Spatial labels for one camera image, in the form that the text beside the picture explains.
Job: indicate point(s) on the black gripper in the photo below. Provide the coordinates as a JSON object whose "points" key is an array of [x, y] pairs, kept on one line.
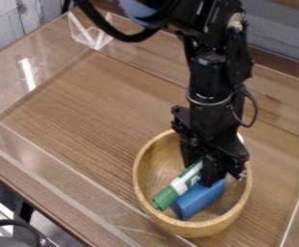
{"points": [[208, 127]]}

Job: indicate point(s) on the clear acrylic tray wall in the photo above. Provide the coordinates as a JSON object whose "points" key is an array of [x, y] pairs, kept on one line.
{"points": [[77, 202]]}

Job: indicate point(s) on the brown wooden bowl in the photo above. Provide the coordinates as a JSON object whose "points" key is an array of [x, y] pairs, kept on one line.
{"points": [[156, 168]]}

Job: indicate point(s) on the clear acrylic corner bracket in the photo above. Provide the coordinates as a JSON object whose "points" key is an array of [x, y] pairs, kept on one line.
{"points": [[92, 37]]}

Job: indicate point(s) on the green white marker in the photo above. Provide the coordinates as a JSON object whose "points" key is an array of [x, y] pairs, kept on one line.
{"points": [[178, 186]]}

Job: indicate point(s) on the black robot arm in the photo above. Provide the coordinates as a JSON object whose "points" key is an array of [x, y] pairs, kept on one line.
{"points": [[213, 30]]}

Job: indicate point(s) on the blue rectangular block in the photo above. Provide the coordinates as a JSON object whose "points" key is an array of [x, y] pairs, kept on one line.
{"points": [[197, 199]]}

